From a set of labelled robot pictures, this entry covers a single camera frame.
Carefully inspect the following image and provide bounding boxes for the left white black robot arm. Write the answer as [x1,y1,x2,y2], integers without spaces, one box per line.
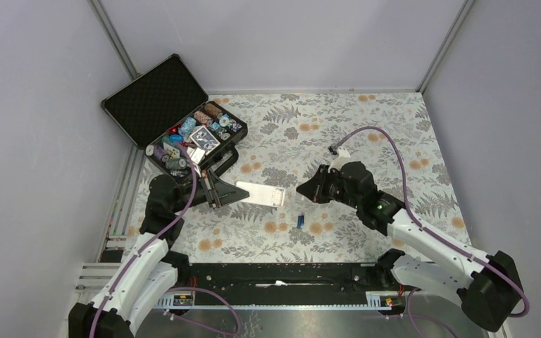
[68,146,242,337]

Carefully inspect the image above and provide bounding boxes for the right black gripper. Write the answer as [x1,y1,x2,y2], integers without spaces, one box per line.
[297,165,361,210]

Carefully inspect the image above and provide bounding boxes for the white remote control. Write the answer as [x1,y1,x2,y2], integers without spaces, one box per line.
[235,181,287,208]

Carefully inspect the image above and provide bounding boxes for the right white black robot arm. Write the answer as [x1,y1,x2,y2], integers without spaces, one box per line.
[296,162,523,332]

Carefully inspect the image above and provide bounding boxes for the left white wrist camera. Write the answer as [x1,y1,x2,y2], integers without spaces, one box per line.
[187,146,206,176]

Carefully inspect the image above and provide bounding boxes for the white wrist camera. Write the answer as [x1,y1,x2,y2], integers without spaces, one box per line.
[329,146,351,170]
[187,146,206,176]

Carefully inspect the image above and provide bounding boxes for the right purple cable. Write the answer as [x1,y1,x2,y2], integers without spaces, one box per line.
[328,125,531,318]

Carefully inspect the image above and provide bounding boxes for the floral table mat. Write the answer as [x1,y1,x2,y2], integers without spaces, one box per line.
[173,93,470,263]

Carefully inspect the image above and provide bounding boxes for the playing card deck box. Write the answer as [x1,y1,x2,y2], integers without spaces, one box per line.
[189,125,220,155]

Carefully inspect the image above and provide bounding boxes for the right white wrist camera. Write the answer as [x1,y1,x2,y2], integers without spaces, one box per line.
[329,146,351,170]

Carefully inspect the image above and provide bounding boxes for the black poker chip case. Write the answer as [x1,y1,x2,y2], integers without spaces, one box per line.
[101,54,248,169]

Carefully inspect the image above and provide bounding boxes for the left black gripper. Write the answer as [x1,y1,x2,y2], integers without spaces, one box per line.
[171,168,249,213]

